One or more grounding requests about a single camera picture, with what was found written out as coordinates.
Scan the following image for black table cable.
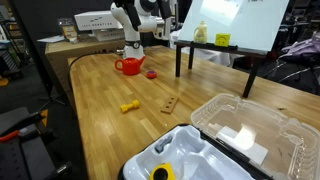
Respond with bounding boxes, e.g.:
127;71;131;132
67;50;118;91

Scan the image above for pale yellow detergent bottle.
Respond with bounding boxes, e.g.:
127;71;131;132
193;20;209;45

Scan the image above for purple cloth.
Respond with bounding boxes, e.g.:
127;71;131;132
280;31;320;59

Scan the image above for black tool case clear lid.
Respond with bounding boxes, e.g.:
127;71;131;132
117;92;320;180

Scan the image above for yellow smiley block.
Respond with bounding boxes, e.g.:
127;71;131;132
214;32;232;48

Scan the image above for wooden strip with holes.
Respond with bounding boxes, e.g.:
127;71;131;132
160;95;180;115

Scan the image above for loose white paper stack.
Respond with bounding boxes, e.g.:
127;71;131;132
36;34;66;44

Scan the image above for yellow toy dumbbell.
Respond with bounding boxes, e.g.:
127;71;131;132
119;99;141;114

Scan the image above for metal storage shelf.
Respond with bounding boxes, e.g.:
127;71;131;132
0;13;23;79

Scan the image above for white printed carton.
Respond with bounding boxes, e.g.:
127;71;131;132
73;10;124;32

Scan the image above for red blue round disc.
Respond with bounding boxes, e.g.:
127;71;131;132
145;69;158;80

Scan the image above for flat white carton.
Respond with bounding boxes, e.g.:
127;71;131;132
91;28;127;42

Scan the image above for grey toy bolt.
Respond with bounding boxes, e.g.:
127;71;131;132
154;134;174;154

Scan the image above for black low stand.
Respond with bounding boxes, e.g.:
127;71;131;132
173;40;269;99

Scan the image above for small yellow black package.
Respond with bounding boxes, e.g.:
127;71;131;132
57;17;80;44

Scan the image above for large cardboard box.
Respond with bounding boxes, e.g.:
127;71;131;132
44;37;127;101

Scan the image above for black perforated board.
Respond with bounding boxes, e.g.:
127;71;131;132
0;106;74;180

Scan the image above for yellow black round toy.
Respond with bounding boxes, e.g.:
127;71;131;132
148;162;177;180

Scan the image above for orange teapot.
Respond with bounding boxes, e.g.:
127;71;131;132
114;55;147;76

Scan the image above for orange handled black clamp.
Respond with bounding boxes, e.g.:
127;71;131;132
0;111;46;143

